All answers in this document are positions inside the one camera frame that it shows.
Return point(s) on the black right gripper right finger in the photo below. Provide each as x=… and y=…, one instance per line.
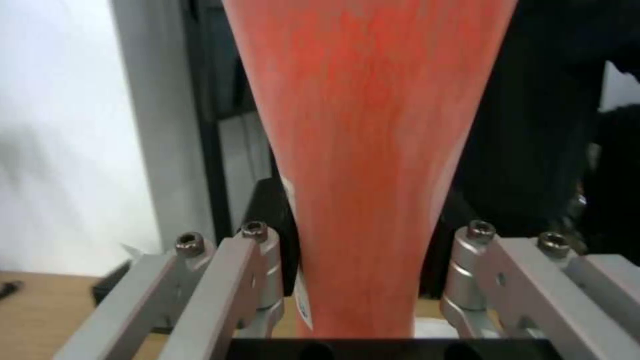
x=510, y=277

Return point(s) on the grey metal upright post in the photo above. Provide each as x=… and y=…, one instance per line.
x=150, y=112

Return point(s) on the flat black box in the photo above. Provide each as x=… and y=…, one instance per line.
x=112, y=283

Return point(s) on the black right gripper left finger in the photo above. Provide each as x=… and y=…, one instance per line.
x=235, y=285

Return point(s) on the black door frame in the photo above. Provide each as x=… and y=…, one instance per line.
x=220, y=112

